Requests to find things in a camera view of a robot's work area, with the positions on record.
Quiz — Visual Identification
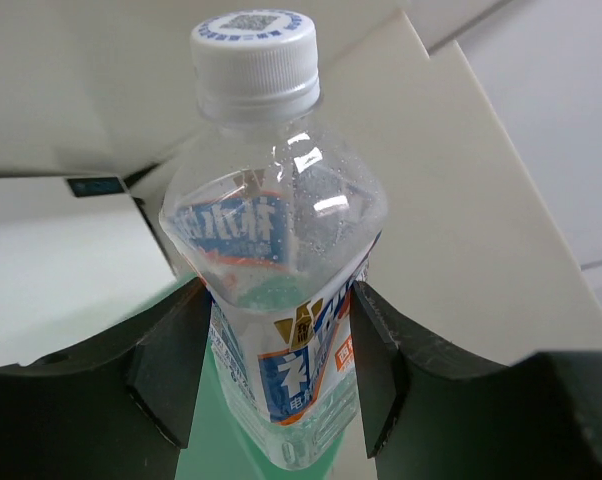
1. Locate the clear bottle white blue label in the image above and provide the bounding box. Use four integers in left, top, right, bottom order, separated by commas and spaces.
159, 8, 388, 470

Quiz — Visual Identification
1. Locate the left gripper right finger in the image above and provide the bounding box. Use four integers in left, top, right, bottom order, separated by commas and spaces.
350, 282, 602, 479

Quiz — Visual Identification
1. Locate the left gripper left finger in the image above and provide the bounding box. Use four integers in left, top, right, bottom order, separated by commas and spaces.
0, 279, 212, 479

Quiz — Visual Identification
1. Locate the green plastic bin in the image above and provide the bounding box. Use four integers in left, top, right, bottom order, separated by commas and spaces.
173, 339, 362, 480

